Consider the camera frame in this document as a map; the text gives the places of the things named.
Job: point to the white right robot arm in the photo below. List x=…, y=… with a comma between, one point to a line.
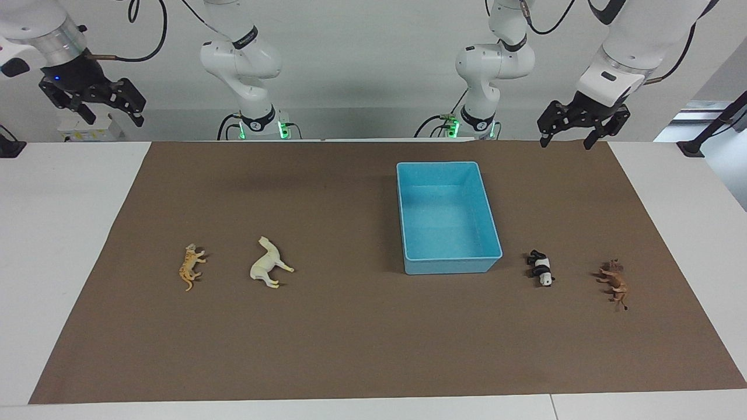
x=239, y=58

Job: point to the light blue storage box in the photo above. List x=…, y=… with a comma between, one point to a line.
x=446, y=221

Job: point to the brown table mat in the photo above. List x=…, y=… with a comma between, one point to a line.
x=350, y=338

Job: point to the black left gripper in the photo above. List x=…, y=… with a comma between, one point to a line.
x=595, y=111

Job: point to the white horse toy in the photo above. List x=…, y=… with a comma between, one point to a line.
x=265, y=265

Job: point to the orange tiger toy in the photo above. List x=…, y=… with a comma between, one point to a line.
x=188, y=267

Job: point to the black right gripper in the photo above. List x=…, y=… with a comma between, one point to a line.
x=76, y=73

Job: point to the white cardboard box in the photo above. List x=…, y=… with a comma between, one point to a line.
x=87, y=128

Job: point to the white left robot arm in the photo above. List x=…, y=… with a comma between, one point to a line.
x=493, y=64

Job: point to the black white panda toy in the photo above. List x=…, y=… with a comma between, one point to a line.
x=541, y=268

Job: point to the black table clamp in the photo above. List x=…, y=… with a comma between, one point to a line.
x=9, y=146

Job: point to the brown lion toy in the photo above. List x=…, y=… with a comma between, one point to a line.
x=615, y=283

